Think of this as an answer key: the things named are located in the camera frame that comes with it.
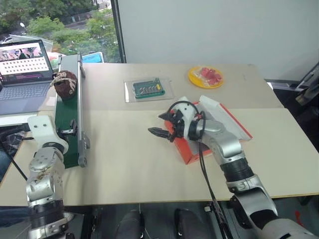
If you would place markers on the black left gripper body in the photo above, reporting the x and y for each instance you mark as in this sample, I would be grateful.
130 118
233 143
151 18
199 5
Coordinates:
65 131

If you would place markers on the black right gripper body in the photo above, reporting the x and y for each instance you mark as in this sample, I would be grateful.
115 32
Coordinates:
177 129

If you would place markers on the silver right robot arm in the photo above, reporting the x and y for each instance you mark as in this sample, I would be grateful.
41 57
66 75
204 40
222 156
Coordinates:
224 142

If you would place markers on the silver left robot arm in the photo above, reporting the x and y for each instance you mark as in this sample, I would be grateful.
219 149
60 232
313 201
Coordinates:
42 184

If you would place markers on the orange and white shoebox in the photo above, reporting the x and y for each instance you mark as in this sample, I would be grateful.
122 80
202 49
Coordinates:
184 149

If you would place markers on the green conveyor belt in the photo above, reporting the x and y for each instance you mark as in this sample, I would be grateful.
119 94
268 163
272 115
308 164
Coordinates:
67 112

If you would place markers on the green circuit board in bag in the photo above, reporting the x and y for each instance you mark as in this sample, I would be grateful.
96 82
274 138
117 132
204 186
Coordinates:
128 92

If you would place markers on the yellow round plate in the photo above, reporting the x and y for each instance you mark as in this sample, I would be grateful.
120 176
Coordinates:
193 77

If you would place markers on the white flat panel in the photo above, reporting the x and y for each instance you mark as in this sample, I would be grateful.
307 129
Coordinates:
15 120

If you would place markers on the black crumpled bag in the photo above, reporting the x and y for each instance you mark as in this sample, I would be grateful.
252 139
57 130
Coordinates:
12 144

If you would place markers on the grey open laptop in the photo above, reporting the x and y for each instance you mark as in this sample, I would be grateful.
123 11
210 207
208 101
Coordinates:
22 92

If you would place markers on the clear bag of red pieces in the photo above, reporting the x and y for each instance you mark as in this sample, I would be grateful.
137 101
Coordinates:
209 76

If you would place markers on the colourful plastic bag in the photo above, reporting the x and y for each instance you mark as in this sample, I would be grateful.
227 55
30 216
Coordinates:
54 59

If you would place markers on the blue and white box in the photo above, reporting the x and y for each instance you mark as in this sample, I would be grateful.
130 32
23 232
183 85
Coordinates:
93 58

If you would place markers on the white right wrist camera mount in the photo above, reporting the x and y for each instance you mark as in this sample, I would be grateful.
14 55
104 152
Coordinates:
187 112

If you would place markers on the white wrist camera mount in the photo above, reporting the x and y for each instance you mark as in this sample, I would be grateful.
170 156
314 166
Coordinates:
187 112
42 129

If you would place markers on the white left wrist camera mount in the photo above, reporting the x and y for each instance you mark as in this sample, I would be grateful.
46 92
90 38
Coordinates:
42 129

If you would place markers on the black window frame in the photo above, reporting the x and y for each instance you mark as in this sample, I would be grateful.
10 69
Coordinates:
119 30

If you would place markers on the black equipment frame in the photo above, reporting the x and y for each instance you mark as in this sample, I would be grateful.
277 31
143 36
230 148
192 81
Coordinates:
307 92

